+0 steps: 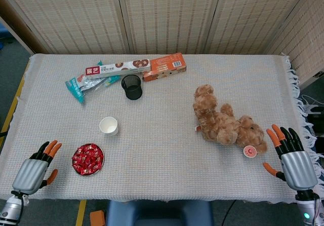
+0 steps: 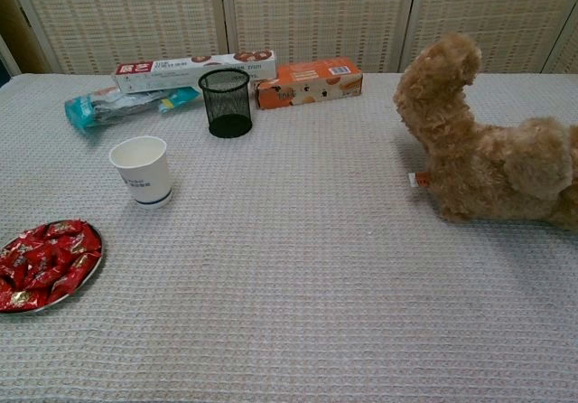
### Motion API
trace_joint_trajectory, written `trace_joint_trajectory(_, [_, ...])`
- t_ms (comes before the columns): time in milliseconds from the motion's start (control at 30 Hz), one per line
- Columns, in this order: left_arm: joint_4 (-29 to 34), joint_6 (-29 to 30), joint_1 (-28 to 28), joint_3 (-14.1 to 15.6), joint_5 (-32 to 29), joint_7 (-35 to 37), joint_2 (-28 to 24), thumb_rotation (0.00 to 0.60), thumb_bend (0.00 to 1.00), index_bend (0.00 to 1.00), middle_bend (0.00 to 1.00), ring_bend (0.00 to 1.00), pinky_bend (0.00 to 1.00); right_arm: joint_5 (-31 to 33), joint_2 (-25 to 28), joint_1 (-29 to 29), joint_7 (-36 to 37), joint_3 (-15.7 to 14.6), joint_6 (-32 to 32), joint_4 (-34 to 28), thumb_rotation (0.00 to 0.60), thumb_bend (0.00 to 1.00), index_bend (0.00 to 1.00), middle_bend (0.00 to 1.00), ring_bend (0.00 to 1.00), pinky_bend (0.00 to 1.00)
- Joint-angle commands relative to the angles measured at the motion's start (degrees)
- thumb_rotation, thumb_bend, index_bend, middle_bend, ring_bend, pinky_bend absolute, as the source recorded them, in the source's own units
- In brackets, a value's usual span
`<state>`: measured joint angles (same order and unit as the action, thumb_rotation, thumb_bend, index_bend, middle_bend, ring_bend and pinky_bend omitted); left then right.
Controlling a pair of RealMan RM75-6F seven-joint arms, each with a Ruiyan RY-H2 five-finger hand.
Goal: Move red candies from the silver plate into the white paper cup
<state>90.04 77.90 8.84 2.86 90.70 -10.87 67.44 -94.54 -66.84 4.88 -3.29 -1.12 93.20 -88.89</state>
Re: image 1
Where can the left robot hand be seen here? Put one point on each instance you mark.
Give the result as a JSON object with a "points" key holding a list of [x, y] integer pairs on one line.
{"points": [[30, 172]]}

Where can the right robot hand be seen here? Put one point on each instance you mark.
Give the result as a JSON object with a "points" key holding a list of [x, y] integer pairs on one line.
{"points": [[298, 167]]}

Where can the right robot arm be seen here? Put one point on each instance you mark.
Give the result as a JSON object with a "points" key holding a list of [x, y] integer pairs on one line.
{"points": [[306, 208]]}

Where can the white paper cup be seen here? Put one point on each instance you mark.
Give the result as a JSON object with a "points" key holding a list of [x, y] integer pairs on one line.
{"points": [[108, 125]]}

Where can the round metal plate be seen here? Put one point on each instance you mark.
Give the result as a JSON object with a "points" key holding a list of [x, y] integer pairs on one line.
{"points": [[100, 167]]}

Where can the orange block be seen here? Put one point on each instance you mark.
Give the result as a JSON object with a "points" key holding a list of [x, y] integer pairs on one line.
{"points": [[97, 217]]}

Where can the brown plush teddy bear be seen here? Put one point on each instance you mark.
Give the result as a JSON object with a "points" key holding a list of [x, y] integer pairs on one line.
{"points": [[220, 124]]}

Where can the teal silver snack bag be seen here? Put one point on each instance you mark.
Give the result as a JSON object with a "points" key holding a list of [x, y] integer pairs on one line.
{"points": [[86, 85]]}

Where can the woven folding screen panel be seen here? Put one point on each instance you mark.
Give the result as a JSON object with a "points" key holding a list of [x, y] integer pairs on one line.
{"points": [[253, 15], [169, 15], [71, 15], [306, 41]]}

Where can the blue chair seat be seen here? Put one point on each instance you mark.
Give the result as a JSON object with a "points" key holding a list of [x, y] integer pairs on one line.
{"points": [[152, 216]]}

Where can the black mesh pen holder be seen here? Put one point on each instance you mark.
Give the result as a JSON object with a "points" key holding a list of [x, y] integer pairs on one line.
{"points": [[134, 91]]}

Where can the white woven tablecloth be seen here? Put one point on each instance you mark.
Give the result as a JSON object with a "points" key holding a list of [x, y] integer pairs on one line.
{"points": [[162, 147]]}

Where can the long white baking paper box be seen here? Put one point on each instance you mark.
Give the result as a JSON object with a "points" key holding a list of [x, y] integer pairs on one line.
{"points": [[114, 67]]}

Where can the blue object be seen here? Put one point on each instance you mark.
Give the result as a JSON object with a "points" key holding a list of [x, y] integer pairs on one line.
{"points": [[3, 36]]}

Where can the brown wooden screen panel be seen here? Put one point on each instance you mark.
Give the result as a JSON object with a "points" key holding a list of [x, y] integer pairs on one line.
{"points": [[17, 20]]}

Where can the orange cardboard box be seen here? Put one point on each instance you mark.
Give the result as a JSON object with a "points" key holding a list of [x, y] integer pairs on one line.
{"points": [[164, 67]]}

